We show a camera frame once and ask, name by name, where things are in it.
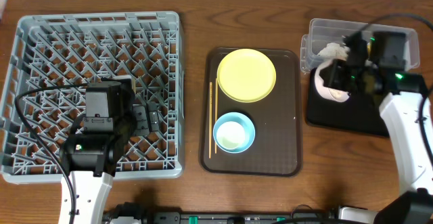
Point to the yellow round plate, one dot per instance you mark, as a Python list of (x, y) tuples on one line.
[(246, 75)]

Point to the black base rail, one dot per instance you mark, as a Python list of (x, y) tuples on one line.
[(135, 213)]

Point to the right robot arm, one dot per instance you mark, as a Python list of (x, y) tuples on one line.
[(404, 108)]

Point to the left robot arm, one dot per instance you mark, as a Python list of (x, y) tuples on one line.
[(96, 143)]

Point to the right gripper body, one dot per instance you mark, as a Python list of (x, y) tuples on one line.
[(357, 78)]

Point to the wooden chopstick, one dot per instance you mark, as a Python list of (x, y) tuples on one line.
[(210, 122), (216, 96)]

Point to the black waste tray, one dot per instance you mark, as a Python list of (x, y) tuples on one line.
[(357, 114)]

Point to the white pink bowl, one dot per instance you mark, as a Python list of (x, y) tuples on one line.
[(325, 92)]

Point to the white tissue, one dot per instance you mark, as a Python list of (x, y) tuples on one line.
[(334, 51)]

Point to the light blue bowl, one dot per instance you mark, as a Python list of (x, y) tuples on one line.
[(234, 132)]

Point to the right wooden chopstick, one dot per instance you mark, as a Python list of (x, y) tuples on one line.
[(216, 96)]

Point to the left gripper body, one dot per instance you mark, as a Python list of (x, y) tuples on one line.
[(142, 120)]

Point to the left wooden chopstick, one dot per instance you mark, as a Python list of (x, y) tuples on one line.
[(210, 122)]

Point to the clear plastic waste bin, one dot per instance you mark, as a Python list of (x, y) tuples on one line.
[(325, 31)]

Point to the grey plastic dishwasher rack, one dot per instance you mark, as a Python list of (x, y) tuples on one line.
[(53, 56)]

